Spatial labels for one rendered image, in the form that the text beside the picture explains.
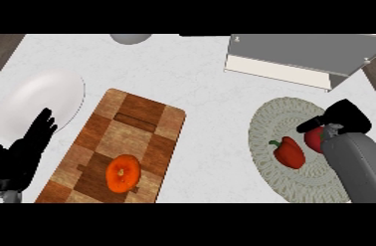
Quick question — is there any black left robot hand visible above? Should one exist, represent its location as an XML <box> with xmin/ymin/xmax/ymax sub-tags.
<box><xmin>0</xmin><ymin>107</ymin><xmax>58</xmax><ymax>193</ymax></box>

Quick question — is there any grey round bowl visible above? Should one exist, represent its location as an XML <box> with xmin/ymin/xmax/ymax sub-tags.
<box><xmin>109</xmin><ymin>34</ymin><xmax>154</xmax><ymax>46</ymax></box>

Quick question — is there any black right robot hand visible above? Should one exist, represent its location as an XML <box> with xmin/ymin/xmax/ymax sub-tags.
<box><xmin>294</xmin><ymin>98</ymin><xmax>372</xmax><ymax>135</ymax></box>

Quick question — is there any red bell pepper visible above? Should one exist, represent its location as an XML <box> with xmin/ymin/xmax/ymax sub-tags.
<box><xmin>266</xmin><ymin>135</ymin><xmax>306</xmax><ymax>170</ymax></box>

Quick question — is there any red tomato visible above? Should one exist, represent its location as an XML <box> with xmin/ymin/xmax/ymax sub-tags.
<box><xmin>302</xmin><ymin>124</ymin><xmax>325</xmax><ymax>154</ymax></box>

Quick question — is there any orange pumpkin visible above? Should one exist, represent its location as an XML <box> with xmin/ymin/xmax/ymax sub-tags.
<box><xmin>104</xmin><ymin>153</ymin><xmax>142</xmax><ymax>194</ymax></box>

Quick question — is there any white oval plate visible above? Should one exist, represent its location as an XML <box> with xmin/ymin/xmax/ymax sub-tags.
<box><xmin>0</xmin><ymin>68</ymin><xmax>86</xmax><ymax>148</ymax></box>

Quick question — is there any checkered wooden cutting board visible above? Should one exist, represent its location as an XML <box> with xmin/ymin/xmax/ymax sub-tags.
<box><xmin>33</xmin><ymin>88</ymin><xmax>188</xmax><ymax>204</ymax></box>

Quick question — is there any round woven pale placemat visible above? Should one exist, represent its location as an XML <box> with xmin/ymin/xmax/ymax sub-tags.
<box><xmin>246</xmin><ymin>97</ymin><xmax>352</xmax><ymax>204</ymax></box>

